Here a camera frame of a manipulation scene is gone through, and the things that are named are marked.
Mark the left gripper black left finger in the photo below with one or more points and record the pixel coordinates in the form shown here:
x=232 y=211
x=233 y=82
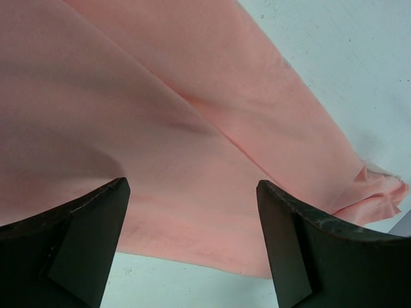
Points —
x=63 y=256

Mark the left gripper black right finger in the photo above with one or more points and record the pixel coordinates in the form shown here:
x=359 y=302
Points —
x=318 y=260

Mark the salmon pink t shirt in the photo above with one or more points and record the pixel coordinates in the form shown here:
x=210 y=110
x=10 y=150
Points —
x=189 y=101

